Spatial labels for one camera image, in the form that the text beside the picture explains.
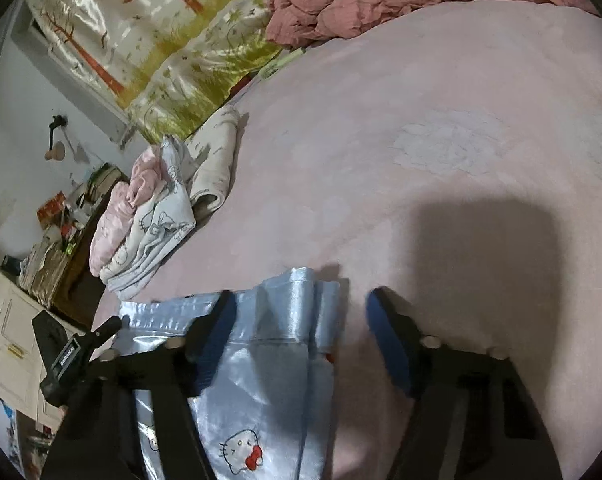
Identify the stack of books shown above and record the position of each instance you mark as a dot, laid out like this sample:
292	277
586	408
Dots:
103	177

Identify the cream towel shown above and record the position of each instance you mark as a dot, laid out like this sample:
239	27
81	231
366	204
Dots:
216	155

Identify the wall lamp with pink shade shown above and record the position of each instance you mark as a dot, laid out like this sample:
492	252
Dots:
56	152

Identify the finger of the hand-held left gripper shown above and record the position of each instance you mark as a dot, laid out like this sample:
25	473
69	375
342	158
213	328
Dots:
107	330

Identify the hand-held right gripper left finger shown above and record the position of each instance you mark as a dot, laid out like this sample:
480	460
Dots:
218	340

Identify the long white green item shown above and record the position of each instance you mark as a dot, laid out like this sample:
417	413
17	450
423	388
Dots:
281	62

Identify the pink bed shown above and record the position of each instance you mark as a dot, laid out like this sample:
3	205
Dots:
381	185

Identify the dark wooden desk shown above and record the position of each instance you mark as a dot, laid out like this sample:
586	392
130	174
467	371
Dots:
81	280

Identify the red box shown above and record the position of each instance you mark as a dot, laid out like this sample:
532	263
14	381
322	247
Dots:
50	207

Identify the pile of papers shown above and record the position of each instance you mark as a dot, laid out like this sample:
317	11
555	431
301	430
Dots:
43	270

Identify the light blue satin pants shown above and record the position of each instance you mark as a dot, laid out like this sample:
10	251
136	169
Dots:
271	360

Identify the pile of folded clothes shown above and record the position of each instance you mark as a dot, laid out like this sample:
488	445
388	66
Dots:
156	230

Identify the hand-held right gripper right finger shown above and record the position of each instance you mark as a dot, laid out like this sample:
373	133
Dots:
388	340

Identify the tree print curtain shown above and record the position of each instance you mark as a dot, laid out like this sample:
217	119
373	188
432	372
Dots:
131	25

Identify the white cabinet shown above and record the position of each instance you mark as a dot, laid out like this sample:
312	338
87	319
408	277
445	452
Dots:
11	320

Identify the pink folded garment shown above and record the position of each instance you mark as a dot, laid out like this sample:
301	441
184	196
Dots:
111	225

